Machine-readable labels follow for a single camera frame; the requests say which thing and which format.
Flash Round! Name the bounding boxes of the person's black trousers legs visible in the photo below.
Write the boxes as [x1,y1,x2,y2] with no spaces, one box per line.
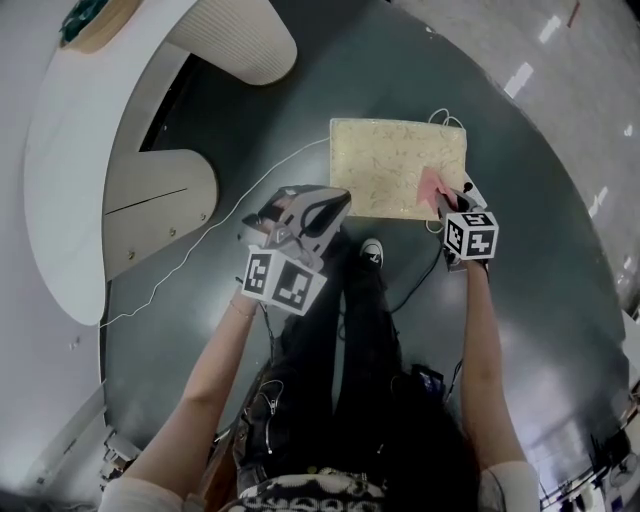
[234,227,481,501]

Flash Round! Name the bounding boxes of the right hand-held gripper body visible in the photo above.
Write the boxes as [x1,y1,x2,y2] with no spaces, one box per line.
[436,187,501,275]

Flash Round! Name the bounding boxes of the person's left forearm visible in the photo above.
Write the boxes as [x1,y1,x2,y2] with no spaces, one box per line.
[121,288,260,501]

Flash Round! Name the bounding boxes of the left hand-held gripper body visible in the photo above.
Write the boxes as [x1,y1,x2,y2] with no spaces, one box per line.
[238,184,352,317]

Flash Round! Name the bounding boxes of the beige ribbed cushion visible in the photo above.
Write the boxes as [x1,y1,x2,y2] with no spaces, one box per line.
[163,0,299,89]

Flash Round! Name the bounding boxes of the black belt device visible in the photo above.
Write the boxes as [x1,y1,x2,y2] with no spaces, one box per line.
[410,363,447,397]

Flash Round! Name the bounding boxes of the person's black white patterned top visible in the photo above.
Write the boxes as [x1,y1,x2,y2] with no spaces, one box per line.
[237,467,387,512]

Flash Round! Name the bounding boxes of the person's right forearm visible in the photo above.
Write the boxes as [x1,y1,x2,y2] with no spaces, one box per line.
[456,258,532,481]

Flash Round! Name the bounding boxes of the thin white cable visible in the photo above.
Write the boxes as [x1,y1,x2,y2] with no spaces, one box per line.
[98,107,464,330]

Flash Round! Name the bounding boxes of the beige patterned cushioned seat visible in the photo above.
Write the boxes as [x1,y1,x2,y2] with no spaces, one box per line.
[329,117,470,222]

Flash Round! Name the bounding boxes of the beige curved panel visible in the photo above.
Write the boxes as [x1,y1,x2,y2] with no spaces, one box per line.
[101,148,220,283]

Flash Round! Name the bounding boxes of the green item on wooden ledge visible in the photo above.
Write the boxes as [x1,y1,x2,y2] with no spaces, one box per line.
[58,0,103,44]

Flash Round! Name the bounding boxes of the thin wrist bracelet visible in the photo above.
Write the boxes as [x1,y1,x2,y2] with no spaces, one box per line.
[228,298,257,321]

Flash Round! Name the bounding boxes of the white curved counter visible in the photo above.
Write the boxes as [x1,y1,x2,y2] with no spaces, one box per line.
[22,0,201,329]

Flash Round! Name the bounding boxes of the pink cloth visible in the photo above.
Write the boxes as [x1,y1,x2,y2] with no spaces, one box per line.
[415,166,453,210]

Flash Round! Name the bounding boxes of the person's black white shoe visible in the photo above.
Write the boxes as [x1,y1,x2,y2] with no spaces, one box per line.
[358,237,387,270]

